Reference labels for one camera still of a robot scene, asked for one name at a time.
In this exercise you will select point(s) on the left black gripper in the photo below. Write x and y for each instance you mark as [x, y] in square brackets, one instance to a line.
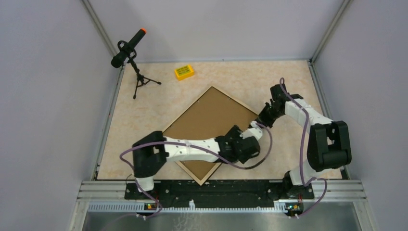
[234, 134]

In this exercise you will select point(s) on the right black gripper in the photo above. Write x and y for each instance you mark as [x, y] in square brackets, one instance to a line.
[261, 119]

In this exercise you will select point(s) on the wooden picture frame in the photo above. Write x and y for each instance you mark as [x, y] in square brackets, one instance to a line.
[207, 134]

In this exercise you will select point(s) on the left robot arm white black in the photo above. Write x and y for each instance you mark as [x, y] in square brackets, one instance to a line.
[152, 152]

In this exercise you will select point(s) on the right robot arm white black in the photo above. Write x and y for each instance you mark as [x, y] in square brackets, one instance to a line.
[325, 142]

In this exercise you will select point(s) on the yellow green toy block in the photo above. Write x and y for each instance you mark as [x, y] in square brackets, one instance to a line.
[184, 72]

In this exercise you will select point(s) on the small black tripod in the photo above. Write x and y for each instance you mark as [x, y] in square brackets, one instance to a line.
[141, 80]

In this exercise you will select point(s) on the black microphone orange tip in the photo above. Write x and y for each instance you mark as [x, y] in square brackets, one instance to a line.
[127, 48]

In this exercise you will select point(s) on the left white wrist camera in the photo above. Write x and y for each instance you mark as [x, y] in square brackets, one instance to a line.
[254, 130]

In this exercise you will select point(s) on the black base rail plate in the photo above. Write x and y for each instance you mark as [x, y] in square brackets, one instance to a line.
[220, 193]

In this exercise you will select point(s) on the aluminium frame rail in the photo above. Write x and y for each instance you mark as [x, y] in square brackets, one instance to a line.
[108, 196]

